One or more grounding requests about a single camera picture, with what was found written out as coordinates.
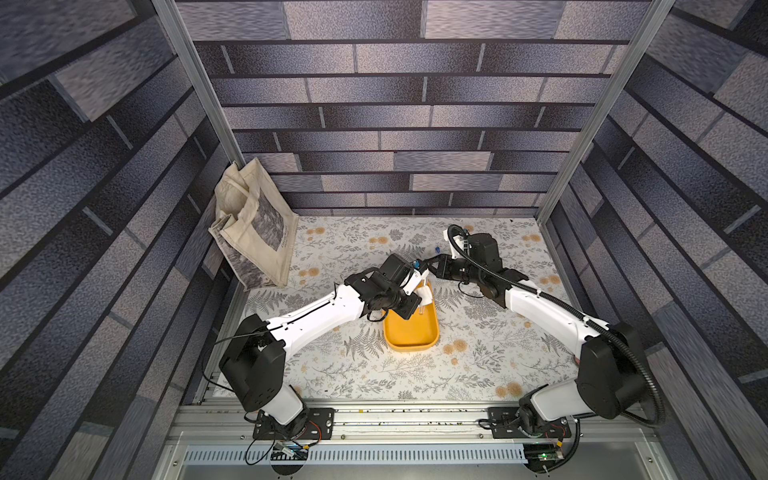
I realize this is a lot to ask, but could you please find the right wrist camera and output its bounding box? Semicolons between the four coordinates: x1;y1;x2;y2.
453;233;503;271

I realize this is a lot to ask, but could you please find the aluminium frame post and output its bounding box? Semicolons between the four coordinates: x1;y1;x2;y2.
536;0;675;227
152;0;246;168

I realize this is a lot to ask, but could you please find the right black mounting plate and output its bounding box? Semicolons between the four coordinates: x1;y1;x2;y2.
477;406;572;440

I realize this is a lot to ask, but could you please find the left aluminium frame post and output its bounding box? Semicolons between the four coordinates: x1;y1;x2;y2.
152;0;246;168

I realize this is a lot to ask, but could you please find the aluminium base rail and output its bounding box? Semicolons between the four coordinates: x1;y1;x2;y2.
164;400;661;445

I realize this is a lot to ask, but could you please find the left green circuit board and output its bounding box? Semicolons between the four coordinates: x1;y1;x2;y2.
270;443;308;462

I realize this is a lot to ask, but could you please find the yellow plastic tray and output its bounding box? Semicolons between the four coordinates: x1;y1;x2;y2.
383;301;440;352

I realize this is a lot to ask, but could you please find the beige canvas tote bag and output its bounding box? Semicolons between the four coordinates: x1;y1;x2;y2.
209;159;298;290

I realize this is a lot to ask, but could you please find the green circuit board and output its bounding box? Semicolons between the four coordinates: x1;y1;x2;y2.
270;443;308;462
523;444;565;473

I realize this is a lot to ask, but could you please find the black corrugated cable conduit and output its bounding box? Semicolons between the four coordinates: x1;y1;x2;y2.
446;224;667;428

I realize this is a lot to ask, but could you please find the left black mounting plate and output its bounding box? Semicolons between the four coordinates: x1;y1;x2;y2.
252;408;336;441

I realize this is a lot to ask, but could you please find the right green circuit board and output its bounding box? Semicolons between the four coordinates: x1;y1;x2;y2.
523;444;565;473

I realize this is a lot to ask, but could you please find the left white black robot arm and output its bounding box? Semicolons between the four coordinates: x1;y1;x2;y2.
219;268;431;426

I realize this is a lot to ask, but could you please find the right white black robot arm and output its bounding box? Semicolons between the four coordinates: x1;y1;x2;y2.
422;254;665;432

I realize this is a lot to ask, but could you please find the white wipe cloth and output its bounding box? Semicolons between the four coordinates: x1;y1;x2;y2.
414;282;433;315

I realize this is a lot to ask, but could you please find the white slotted cable duct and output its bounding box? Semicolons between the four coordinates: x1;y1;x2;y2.
183;444;528;466

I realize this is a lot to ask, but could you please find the right aluminium frame post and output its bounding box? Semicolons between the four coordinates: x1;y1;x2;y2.
536;0;675;227

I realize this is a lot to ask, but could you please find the black mounting plate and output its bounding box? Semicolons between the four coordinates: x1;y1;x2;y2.
477;406;572;440
252;408;336;441

